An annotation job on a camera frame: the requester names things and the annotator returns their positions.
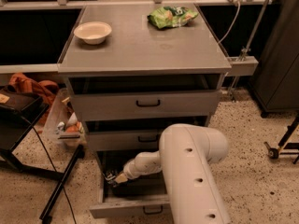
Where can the dark grey cabinet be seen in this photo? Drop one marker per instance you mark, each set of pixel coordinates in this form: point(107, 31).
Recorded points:
point(275, 84)

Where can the clear plastic bin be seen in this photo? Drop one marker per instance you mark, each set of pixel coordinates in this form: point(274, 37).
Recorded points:
point(59, 127)

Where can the white bowl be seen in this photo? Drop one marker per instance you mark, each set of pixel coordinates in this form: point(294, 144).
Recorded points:
point(93, 32)

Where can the blue chip bag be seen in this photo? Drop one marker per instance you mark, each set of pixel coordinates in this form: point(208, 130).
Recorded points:
point(144, 185)

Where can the bottom grey drawer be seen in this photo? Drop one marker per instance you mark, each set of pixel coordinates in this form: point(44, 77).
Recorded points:
point(112, 206)

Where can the grey drawer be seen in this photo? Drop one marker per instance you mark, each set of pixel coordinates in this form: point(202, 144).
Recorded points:
point(147, 105)
point(123, 140)
point(112, 206)

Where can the middle grey drawer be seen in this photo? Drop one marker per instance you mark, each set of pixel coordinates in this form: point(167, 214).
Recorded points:
point(123, 140)

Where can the grey drawer cabinet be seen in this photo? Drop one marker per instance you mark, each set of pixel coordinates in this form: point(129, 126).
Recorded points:
point(138, 58)

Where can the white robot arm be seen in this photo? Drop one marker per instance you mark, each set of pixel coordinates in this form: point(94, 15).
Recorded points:
point(184, 155)

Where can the orange jacket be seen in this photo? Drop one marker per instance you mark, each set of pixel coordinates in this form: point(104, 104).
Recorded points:
point(46, 89)

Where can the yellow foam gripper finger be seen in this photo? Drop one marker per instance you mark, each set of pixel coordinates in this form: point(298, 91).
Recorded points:
point(121, 178)

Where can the metal pole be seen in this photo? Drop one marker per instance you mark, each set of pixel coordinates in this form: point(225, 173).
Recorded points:
point(244, 51)

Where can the top grey drawer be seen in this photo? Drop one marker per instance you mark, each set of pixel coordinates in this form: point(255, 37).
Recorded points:
point(147, 105)

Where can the green chip bag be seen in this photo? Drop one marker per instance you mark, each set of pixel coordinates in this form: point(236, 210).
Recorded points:
point(171, 17)

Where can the black wheeled tripod base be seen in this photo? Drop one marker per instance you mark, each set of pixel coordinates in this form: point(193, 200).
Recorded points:
point(285, 147)

